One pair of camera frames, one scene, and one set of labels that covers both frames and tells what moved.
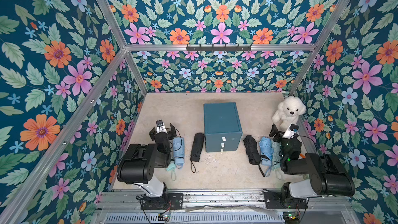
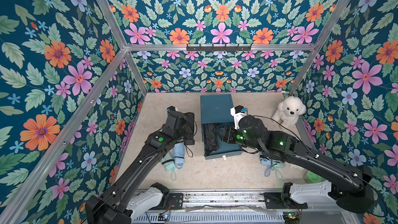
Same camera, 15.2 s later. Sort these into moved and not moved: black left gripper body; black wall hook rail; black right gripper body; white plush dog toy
Moved: black left gripper body; black right gripper body
Not moved: black wall hook rail; white plush dog toy
